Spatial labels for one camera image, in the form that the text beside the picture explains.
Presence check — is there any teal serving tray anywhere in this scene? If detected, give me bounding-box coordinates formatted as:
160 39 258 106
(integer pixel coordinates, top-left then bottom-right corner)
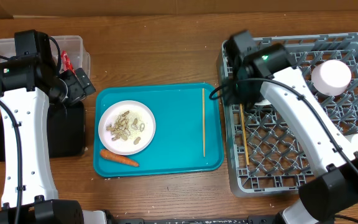
93 83 224 178

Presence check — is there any pink small bowl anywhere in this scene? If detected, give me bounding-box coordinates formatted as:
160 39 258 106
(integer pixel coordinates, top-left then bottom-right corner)
311 60 352 96

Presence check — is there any peanut shells and rice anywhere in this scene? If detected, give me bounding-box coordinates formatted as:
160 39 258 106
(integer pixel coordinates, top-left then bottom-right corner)
105 110 145 145

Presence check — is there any white bowl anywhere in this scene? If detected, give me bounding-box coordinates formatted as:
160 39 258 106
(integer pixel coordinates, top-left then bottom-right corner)
255 99 271 106

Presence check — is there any red snack wrapper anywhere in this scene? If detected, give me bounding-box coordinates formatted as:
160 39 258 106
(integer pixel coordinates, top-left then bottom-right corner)
61 50 75 73

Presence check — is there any pink plate with food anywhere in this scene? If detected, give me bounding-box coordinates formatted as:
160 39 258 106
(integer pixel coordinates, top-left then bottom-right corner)
96 100 157 156

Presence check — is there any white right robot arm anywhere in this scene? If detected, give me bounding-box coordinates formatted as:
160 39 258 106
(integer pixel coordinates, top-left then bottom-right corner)
209 31 358 223

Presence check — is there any black tray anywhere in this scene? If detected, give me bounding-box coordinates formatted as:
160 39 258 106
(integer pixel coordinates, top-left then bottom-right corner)
0 101 86 162

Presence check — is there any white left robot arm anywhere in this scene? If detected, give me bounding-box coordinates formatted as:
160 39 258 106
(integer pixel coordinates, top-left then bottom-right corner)
0 30 96 223

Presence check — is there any orange carrot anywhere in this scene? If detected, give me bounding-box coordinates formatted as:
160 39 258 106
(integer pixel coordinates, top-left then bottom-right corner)
99 149 139 167

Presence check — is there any clear plastic bin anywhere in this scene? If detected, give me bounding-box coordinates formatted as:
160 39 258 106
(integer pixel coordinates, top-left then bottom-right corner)
0 35 91 77

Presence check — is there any grey dish rack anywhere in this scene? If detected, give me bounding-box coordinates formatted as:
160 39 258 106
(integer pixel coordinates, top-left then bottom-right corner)
224 32 358 197

